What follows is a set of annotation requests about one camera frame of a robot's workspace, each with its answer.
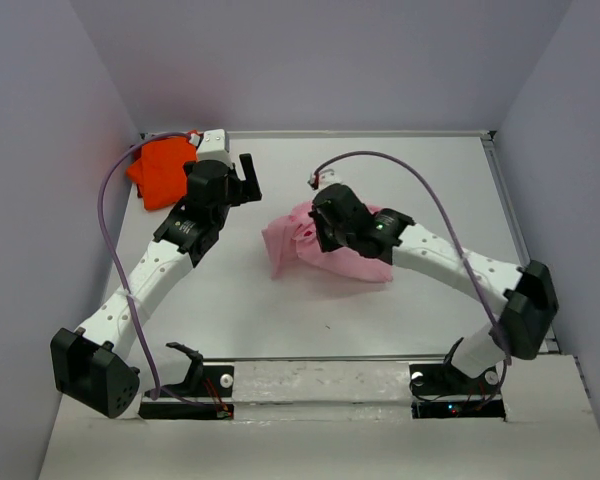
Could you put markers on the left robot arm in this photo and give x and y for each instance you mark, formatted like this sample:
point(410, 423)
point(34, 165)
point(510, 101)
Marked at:
point(89, 362)

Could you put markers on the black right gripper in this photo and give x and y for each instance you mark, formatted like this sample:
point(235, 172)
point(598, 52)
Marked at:
point(325, 243)

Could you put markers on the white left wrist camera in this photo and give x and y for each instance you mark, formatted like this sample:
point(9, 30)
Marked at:
point(212, 145)

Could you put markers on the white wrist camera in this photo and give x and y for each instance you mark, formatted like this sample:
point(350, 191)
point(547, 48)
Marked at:
point(324, 179)
point(212, 145)

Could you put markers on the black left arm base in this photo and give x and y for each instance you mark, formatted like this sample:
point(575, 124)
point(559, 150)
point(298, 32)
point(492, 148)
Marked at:
point(204, 392)

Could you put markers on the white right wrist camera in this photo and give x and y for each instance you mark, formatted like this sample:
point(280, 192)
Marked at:
point(324, 179)

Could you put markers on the orange folded t shirt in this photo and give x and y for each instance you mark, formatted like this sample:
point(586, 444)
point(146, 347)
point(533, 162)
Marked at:
point(158, 171)

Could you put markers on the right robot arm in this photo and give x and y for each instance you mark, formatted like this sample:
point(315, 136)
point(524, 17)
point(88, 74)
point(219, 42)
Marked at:
point(520, 301)

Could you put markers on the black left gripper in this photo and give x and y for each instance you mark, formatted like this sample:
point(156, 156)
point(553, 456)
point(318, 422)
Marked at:
point(245, 191)

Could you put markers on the dark red folded t shirt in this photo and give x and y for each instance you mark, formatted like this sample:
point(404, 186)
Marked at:
point(136, 192)

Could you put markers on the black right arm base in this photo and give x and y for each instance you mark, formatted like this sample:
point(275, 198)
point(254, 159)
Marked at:
point(438, 395)

